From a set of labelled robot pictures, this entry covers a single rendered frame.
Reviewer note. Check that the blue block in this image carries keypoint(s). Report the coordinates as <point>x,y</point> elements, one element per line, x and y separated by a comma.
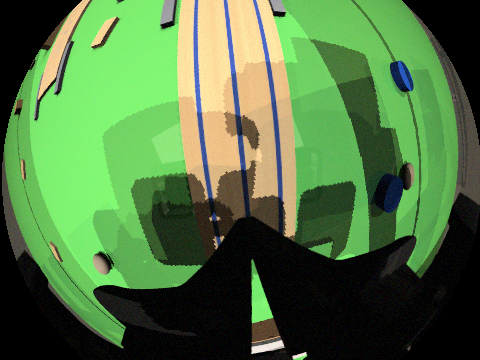
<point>401,76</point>
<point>388,192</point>

